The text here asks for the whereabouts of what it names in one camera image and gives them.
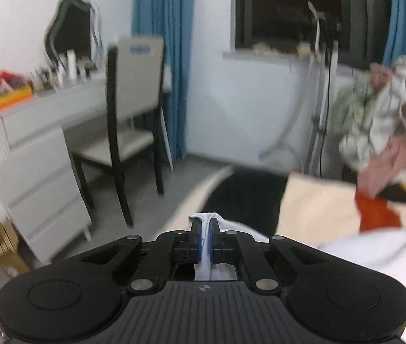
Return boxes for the white t-shirt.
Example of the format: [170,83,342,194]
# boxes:
[191,213,406,343]

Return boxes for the striped fleece blanket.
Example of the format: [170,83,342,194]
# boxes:
[163,164,406,248]

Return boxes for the cardboard box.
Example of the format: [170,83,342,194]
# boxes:
[0,219,30,278]

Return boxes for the white dresser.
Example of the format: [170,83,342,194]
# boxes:
[0,78,107,264]

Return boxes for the grey black chair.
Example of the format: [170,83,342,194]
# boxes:
[70,36,166,228]

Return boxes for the green patterned garment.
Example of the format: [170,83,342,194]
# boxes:
[330,75,378,135]

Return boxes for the cosmetic bottles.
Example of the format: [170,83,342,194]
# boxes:
[27,50,103,93]

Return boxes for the garment steamer stand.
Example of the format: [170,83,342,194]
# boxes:
[258,0,342,176]

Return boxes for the grey white hoodie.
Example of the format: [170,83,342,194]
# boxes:
[330,55,406,172]

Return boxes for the orange box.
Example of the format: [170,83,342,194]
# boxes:
[0,87,33,111]

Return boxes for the dark window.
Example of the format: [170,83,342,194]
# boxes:
[234,0,391,69]

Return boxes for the left blue curtain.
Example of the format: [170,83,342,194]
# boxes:
[131,0,197,162]

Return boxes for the wavy frame mirror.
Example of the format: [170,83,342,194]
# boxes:
[44,0,105,67]

